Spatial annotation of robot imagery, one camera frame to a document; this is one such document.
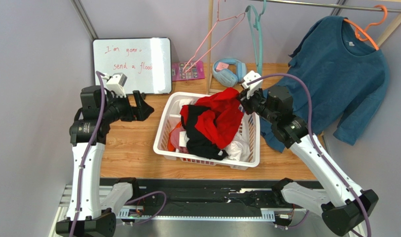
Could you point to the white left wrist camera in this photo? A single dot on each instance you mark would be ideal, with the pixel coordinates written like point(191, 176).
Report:
point(116, 84)

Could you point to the black garment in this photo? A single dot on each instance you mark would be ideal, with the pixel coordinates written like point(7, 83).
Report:
point(198, 144)

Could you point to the white garment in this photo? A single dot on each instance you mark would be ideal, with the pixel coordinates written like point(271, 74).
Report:
point(238, 149)

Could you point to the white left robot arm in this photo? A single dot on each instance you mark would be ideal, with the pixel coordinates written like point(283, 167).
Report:
point(87, 215)

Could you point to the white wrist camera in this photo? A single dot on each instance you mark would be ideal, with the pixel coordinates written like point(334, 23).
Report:
point(251, 82)
point(116, 84)

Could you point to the pink cube power adapter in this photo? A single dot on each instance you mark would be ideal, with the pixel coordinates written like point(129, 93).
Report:
point(221, 66)

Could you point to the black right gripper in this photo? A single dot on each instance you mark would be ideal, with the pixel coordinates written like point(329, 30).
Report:
point(247, 104)

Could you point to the light blue headphones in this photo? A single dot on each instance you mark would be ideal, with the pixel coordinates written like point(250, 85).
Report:
point(231, 76)

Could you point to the aluminium corner profile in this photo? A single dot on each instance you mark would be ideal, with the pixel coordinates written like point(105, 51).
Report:
point(85, 19)

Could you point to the metal clothes rail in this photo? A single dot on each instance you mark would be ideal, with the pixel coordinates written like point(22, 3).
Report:
point(326, 5)

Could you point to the orange hanger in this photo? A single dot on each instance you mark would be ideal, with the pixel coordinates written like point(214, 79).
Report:
point(362, 34)

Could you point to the red t shirt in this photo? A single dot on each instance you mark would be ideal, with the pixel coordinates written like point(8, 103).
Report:
point(222, 118)

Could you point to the white plastic laundry basket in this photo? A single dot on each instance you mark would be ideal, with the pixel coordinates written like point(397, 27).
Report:
point(249, 129)

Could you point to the white whiteboard with red writing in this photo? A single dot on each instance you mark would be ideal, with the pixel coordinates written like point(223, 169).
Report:
point(146, 62)

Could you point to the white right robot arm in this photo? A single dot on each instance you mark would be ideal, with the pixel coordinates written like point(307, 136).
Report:
point(344, 204)

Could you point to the teal plastic hanger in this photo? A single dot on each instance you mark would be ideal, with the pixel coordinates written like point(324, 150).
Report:
point(254, 21)

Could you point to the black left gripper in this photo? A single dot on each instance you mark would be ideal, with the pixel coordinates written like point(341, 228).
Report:
point(140, 112)

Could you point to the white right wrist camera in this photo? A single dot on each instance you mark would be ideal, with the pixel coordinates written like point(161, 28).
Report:
point(251, 82)

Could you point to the orange pink garment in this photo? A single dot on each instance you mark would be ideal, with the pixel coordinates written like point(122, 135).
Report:
point(178, 140)

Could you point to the blue long sleeve shirt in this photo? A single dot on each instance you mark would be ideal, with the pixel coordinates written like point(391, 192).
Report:
point(335, 77)

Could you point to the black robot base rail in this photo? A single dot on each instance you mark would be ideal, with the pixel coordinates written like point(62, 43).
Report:
point(198, 198)

